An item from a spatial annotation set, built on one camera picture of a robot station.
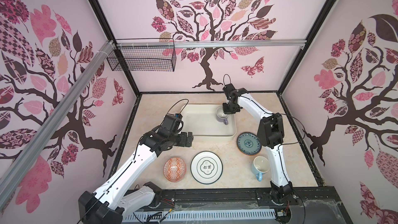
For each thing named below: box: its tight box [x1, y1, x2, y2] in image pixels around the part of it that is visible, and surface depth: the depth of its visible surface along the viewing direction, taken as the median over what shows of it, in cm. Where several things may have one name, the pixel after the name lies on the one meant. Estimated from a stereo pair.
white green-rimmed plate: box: [190, 150, 224, 185], surface depth 85 cm
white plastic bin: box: [182, 104, 237, 143], surface depth 106 cm
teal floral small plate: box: [236, 131, 262, 156], surface depth 92 cm
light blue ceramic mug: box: [251, 155, 270, 182], surface depth 79 cm
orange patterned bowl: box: [162, 157, 187, 183], surface depth 81 cm
